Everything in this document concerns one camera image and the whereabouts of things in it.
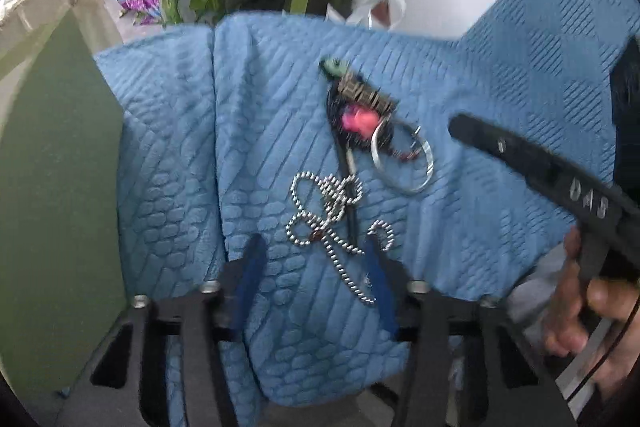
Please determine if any black cable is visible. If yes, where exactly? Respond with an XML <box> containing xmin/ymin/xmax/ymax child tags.
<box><xmin>570</xmin><ymin>279</ymin><xmax>636</xmax><ymax>408</ymax></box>

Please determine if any green and white cardboard box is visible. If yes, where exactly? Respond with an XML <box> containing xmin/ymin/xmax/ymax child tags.
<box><xmin>0</xmin><ymin>7</ymin><xmax>127</xmax><ymax>400</ymax></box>

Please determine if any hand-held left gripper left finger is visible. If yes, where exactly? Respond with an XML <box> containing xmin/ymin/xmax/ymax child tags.
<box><xmin>90</xmin><ymin>234</ymin><xmax>271</xmax><ymax>427</ymax></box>

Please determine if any black cord with striped beads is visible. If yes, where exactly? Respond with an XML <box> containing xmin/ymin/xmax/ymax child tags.
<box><xmin>325</xmin><ymin>76</ymin><xmax>397</xmax><ymax>253</ymax></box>

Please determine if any silver bead chain necklace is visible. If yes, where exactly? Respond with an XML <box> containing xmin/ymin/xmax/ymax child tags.
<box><xmin>286</xmin><ymin>172</ymin><xmax>397</xmax><ymax>308</ymax></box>

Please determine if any green charm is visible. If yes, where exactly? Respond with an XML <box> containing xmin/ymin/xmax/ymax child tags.
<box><xmin>320</xmin><ymin>58</ymin><xmax>350</xmax><ymax>80</ymax></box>

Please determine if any silver key ring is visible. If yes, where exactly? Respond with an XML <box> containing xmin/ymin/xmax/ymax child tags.
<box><xmin>371</xmin><ymin>119</ymin><xmax>435</xmax><ymax>194</ymax></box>

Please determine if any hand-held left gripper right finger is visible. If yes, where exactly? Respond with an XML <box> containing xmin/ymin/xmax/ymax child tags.
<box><xmin>362</xmin><ymin>239</ymin><xmax>576</xmax><ymax>427</ymax></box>

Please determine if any pink charm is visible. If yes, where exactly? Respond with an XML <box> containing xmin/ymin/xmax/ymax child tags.
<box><xmin>341</xmin><ymin>103</ymin><xmax>379</xmax><ymax>138</ymax></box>

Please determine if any white plastic bag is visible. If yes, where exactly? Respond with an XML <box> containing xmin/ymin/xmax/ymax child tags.
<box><xmin>325</xmin><ymin>0</ymin><xmax>407</xmax><ymax>30</ymax></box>

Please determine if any grey cloth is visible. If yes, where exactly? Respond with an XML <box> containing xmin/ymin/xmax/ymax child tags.
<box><xmin>507</xmin><ymin>252</ymin><xmax>568</xmax><ymax>314</ymax></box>

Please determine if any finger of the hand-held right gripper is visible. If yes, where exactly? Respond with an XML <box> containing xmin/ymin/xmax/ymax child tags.
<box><xmin>449</xmin><ymin>112</ymin><xmax>555</xmax><ymax>192</ymax></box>

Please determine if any blue quilted sofa cover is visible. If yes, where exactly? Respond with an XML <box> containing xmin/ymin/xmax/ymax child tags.
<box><xmin>94</xmin><ymin>0</ymin><xmax>640</xmax><ymax>408</ymax></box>

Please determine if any red bead cord bracelet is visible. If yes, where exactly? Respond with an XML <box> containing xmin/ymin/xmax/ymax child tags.
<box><xmin>374</xmin><ymin>123</ymin><xmax>426</xmax><ymax>164</ymax></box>

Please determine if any person's right hand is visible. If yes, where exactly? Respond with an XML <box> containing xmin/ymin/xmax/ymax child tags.
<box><xmin>542</xmin><ymin>227</ymin><xmax>640</xmax><ymax>358</ymax></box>

